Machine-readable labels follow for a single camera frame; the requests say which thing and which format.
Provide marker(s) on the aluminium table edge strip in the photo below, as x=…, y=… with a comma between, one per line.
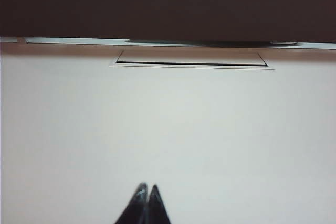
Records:
x=78, y=41

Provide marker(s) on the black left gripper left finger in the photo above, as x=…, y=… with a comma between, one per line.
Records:
x=135, y=208

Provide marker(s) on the brown partition panel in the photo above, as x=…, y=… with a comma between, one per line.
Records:
x=168, y=3

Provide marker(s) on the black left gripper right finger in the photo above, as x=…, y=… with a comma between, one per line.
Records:
x=157, y=208

